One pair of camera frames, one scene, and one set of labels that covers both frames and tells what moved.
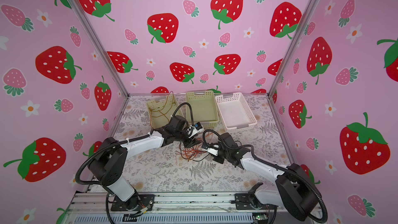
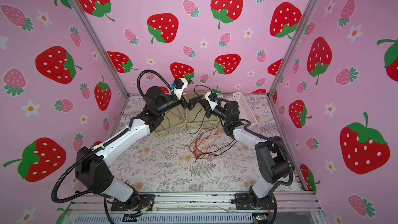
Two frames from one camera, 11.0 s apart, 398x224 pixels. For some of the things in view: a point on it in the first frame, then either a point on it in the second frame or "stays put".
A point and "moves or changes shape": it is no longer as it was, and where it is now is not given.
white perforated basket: [235, 112] stays put
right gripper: [217, 159] to [207, 107]
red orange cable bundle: [188, 153] moves or changes shape
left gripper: [190, 142] to [181, 102]
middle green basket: [204, 108] stays put
